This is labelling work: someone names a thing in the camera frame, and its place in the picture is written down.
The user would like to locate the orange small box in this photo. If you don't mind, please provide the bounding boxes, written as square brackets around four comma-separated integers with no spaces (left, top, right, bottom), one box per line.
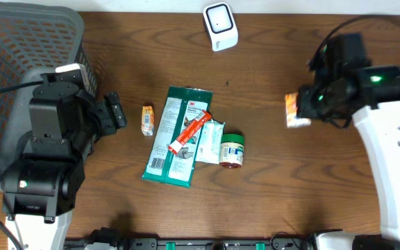
[285,92,311,128]
[141,106,155,136]

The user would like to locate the red white sachet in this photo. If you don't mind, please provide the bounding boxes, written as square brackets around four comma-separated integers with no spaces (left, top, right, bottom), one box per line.
[168,110,212,155]

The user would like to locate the white teal wipes packet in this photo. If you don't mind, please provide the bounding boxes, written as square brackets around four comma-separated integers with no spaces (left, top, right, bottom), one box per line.
[196,120,226,165]

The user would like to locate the green lid spice jar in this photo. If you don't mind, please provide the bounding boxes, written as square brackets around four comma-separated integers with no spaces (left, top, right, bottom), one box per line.
[219,133,245,169]

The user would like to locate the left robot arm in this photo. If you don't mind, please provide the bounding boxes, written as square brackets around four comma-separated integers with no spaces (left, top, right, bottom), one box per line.
[1,81,127,249]

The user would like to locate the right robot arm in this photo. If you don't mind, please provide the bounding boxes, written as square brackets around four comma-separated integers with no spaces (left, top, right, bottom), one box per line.
[297,66,400,249]

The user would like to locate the white barcode scanner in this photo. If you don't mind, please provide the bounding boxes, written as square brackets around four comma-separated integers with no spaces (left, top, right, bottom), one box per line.
[203,2,239,52]

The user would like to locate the grey plastic shopping basket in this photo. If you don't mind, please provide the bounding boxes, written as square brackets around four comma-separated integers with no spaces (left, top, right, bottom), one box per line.
[0,1,99,192]

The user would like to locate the black mounting rail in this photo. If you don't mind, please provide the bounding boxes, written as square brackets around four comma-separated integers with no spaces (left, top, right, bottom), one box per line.
[63,228,317,250]

